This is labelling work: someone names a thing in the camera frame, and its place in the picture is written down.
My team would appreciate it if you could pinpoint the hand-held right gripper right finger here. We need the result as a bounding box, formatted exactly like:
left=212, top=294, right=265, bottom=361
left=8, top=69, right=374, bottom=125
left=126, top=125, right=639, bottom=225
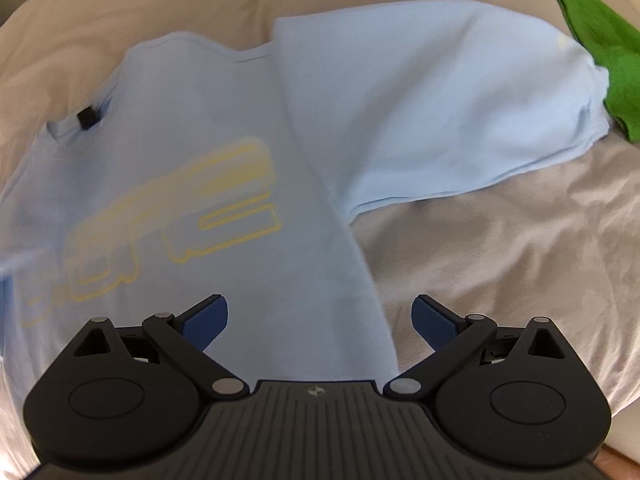
left=382, top=294, right=585, bottom=402

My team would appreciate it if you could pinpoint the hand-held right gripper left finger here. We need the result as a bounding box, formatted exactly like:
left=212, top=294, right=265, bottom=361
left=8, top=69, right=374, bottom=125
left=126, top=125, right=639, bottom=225
left=56, top=294, right=251, bottom=402

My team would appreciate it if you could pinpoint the light blue t-shirt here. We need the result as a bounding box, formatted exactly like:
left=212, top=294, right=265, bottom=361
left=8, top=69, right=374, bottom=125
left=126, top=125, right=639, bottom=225
left=0, top=0, right=612, bottom=413

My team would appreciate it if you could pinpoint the light grey bedspread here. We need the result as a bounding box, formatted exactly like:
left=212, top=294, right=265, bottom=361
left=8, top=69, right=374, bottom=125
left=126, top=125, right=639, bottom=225
left=0, top=0, right=640, bottom=466

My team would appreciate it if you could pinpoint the green garment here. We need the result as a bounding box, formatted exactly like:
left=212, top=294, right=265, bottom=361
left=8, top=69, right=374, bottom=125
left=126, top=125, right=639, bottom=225
left=539, top=0, right=640, bottom=144

